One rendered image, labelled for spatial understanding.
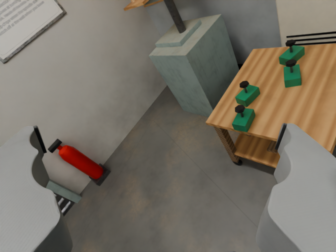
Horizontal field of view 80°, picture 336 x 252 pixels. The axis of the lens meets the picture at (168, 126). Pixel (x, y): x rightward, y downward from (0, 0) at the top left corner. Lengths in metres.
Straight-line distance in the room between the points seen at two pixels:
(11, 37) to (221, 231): 1.98
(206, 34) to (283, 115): 0.85
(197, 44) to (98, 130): 1.31
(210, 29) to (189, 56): 0.28
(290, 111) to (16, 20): 1.90
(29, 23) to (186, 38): 1.19
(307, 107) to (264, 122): 0.19
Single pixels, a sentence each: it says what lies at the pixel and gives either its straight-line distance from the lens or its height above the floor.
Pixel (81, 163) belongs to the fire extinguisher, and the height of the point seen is 0.32.
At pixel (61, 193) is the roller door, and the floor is 0.21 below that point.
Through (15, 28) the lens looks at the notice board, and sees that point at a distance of 1.99.
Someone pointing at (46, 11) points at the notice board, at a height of 1.33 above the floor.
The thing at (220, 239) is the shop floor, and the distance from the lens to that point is 1.44.
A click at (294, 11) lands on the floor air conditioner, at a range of 1.47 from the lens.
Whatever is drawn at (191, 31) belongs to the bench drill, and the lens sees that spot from 1.69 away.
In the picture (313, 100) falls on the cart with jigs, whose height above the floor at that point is 0.53.
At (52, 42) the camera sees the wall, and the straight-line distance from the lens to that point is 2.04.
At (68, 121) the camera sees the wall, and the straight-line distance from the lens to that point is 2.10.
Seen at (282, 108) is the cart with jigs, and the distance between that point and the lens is 1.11.
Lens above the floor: 1.35
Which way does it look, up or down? 40 degrees down
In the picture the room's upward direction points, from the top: 38 degrees counter-clockwise
